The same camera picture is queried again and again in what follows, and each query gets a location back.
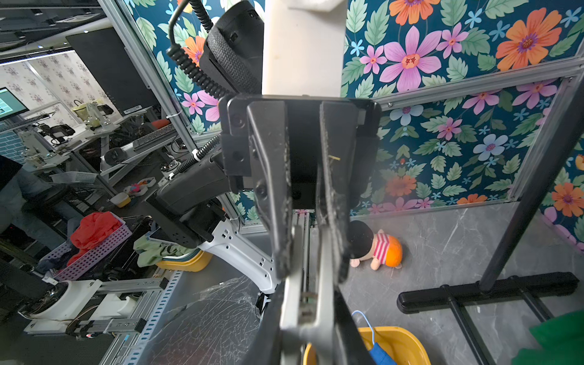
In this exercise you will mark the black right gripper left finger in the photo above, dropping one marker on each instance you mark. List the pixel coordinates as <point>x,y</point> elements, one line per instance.
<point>266,347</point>

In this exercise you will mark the purple plastic basket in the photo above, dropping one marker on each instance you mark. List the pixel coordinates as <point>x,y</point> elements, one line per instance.
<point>89,259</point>

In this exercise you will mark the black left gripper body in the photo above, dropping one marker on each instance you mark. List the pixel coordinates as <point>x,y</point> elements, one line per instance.
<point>302,115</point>

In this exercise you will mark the black clothes rack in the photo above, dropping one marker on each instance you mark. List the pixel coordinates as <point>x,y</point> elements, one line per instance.
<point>492,289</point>

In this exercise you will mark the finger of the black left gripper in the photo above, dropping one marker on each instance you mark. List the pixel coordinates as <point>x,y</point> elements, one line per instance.
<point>271,175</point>
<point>337,133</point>

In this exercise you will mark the blue tank top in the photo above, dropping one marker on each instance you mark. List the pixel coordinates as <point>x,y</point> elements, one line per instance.
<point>378,354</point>

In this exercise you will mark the red cloth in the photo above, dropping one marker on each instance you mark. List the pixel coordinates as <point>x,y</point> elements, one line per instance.
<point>92,231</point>

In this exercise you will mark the doll with striped shirt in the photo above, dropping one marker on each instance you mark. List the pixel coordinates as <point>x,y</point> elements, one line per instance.
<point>380,248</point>

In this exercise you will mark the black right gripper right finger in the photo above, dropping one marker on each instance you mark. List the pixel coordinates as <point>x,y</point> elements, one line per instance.
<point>349,348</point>

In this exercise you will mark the white wire hanger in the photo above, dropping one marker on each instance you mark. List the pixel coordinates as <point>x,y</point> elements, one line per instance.
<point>361,319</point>

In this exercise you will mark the green tank top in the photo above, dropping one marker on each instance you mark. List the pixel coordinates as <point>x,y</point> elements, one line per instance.
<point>560,340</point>

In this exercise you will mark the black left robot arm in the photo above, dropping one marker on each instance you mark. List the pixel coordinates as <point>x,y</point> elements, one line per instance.
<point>187,207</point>

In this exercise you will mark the yellow plastic tray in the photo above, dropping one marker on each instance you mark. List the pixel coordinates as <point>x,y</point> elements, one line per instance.
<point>401,345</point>

